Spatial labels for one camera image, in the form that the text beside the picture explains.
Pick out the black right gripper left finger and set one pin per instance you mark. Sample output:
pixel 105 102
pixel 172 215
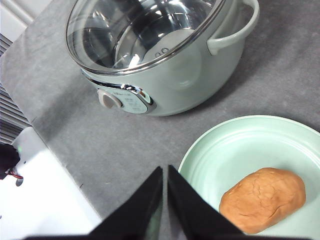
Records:
pixel 138 220

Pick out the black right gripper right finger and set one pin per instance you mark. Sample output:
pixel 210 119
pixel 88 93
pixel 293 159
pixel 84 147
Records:
pixel 192 218

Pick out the green plate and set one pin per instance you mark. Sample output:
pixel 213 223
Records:
pixel 233 148

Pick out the brown potato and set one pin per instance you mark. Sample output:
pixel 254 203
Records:
pixel 263 200

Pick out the glass steamer lid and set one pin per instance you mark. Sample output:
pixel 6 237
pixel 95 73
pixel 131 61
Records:
pixel 121 37

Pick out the green electric steamer pot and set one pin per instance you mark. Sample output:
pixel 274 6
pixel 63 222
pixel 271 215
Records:
pixel 198 77

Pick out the white table edge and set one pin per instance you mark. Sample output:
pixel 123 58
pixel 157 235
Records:
pixel 49 202

